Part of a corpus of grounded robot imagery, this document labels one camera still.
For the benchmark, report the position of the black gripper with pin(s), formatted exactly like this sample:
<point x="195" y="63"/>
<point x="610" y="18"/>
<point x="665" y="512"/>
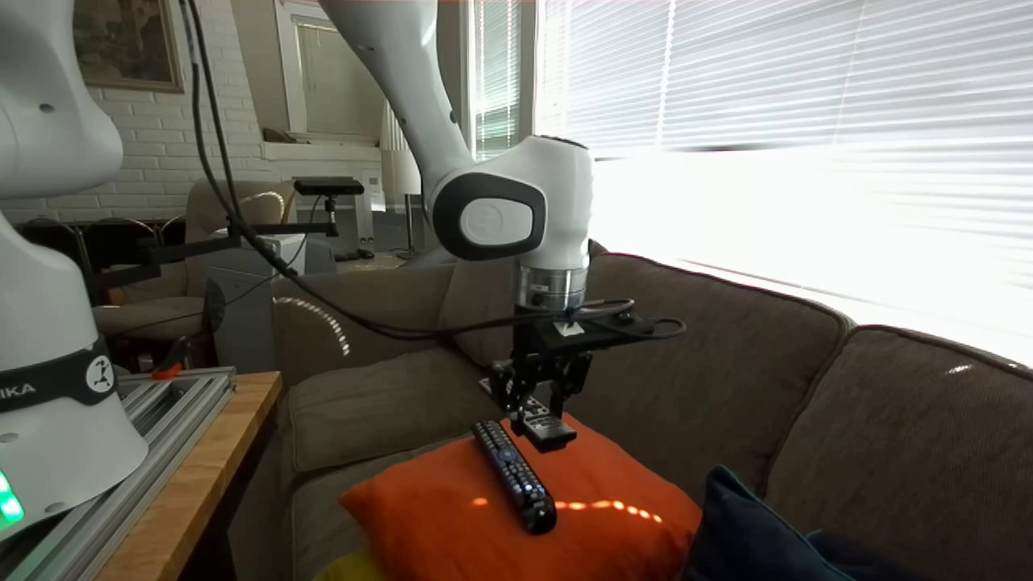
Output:
<point x="551" y="375"/>

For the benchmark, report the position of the long black remote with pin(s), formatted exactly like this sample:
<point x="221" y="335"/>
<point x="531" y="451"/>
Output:
<point x="502" y="456"/>

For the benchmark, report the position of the small black remote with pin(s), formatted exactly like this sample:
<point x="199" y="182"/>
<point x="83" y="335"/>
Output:
<point x="536" y="518"/>

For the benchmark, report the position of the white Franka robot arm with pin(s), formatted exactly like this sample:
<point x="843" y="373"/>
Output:
<point x="551" y="215"/>

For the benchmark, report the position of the orange pillow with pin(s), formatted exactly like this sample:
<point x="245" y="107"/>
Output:
<point x="430" y="527"/>

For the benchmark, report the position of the taupe fabric sofa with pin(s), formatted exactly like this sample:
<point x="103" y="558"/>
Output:
<point x="365" y="421"/>

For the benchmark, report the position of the navy blue pillow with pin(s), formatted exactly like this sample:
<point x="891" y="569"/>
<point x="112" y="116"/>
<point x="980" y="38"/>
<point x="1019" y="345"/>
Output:
<point x="754" y="537"/>

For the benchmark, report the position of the yellow pillow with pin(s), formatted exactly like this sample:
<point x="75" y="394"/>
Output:
<point x="343" y="569"/>

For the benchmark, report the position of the wooden table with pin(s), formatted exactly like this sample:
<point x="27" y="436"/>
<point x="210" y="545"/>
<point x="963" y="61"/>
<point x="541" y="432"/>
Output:
<point x="205" y="487"/>

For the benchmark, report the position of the beige armchair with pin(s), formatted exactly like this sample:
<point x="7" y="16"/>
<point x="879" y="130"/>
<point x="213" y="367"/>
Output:
<point x="213" y="211"/>

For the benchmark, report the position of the white window blinds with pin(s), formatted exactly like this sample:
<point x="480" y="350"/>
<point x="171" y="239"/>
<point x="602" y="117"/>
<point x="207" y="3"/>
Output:
<point x="807" y="107"/>

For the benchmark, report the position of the black stereo camera on stand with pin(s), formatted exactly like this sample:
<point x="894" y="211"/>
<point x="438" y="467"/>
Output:
<point x="326" y="187"/>

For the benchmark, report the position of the aluminium rail frame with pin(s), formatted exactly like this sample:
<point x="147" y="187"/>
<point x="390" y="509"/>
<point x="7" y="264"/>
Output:
<point x="162" y="423"/>

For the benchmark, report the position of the framed wall picture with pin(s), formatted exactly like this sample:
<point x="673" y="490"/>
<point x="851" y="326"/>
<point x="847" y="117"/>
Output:
<point x="129" y="42"/>

